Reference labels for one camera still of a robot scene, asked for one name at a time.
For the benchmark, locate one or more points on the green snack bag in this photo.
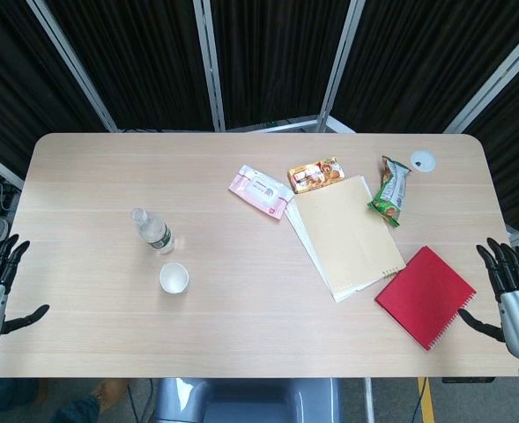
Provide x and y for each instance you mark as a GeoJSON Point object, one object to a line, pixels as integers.
{"type": "Point", "coordinates": [391, 189]}

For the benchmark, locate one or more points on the transparent plastic water bottle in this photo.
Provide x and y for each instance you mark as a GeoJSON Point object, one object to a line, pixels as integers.
{"type": "Point", "coordinates": [154, 234]}

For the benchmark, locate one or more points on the black table control box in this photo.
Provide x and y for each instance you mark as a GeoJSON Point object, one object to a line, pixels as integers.
{"type": "Point", "coordinates": [468, 379]}

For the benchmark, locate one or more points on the brown shoe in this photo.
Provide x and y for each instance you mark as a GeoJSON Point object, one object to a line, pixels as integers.
{"type": "Point", "coordinates": [111, 392]}

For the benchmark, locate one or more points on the white paper cup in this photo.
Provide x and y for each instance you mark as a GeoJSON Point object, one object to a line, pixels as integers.
{"type": "Point", "coordinates": [174, 278]}

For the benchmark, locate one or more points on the red spiral notebook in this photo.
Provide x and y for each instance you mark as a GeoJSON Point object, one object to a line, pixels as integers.
{"type": "Point", "coordinates": [424, 297]}

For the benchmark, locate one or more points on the beige spiral notebook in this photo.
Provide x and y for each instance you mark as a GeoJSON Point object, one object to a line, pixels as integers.
{"type": "Point", "coordinates": [347, 238]}

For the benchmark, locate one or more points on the yellow biscuit box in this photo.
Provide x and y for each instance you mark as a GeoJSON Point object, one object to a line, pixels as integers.
{"type": "Point", "coordinates": [315, 175]}

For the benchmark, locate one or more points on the pink wet wipes pack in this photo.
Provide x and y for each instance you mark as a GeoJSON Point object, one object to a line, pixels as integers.
{"type": "Point", "coordinates": [259, 190]}

